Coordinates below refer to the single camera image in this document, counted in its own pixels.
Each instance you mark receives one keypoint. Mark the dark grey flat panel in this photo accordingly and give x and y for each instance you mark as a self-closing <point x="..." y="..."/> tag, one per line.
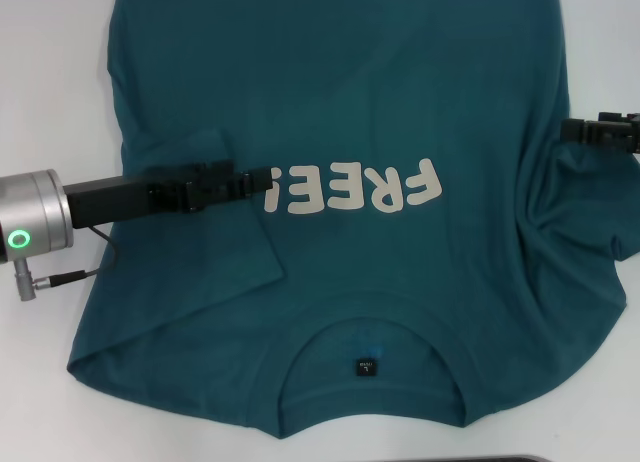
<point x="500" y="460"/>

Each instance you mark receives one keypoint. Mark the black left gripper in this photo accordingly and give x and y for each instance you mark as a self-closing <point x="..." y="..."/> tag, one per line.
<point x="120" y="199"/>

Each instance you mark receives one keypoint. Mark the teal blue printed t-shirt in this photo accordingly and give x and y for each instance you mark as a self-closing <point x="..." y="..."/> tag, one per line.
<point x="350" y="82"/>

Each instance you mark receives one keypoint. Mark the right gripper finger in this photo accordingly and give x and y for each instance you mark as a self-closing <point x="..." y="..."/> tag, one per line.
<point x="575" y="131"/>
<point x="620" y="118"/>

